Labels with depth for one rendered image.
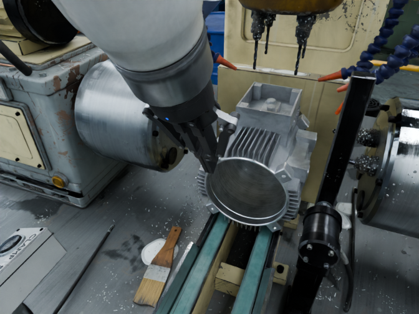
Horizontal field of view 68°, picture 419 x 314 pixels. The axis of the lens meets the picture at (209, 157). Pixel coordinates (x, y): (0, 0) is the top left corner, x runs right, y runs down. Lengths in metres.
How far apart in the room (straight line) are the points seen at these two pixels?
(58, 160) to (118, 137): 0.21
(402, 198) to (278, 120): 0.23
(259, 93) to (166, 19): 0.45
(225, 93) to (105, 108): 0.28
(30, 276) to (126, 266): 0.31
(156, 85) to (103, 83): 0.43
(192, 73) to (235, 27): 0.57
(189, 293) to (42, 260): 0.23
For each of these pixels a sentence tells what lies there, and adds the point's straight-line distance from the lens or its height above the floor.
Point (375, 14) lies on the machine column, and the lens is 0.80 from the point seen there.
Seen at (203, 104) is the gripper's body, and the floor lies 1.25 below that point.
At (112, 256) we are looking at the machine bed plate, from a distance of 0.77.
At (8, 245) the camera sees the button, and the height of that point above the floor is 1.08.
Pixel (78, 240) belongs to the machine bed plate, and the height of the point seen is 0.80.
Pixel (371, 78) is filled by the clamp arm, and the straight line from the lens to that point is 0.45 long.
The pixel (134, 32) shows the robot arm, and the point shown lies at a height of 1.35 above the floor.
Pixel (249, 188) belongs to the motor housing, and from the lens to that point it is 0.69.
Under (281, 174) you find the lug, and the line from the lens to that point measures 0.52.
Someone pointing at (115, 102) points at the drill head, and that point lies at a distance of 0.67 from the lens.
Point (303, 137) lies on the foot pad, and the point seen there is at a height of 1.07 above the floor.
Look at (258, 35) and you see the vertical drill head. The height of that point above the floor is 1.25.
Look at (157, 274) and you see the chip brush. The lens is 0.71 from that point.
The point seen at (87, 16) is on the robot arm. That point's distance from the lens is 0.23.
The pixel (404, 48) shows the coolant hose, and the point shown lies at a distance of 0.51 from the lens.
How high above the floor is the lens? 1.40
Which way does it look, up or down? 36 degrees down
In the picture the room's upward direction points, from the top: straight up
